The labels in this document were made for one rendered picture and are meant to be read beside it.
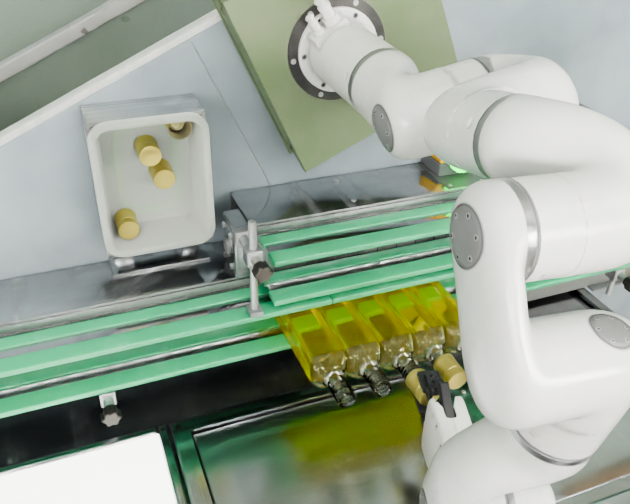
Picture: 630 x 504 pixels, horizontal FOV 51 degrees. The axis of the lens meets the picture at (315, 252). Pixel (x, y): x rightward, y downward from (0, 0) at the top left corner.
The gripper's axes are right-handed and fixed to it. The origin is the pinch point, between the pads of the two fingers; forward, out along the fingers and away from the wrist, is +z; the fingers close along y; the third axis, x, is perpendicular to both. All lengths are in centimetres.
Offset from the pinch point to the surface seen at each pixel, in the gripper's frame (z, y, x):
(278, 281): 21.0, 5.8, 20.8
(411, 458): -1.4, -12.6, 1.4
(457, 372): 2.2, 1.6, -4.7
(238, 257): 21.9, 10.2, 27.2
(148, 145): 26, 28, 40
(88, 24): 84, 31, 58
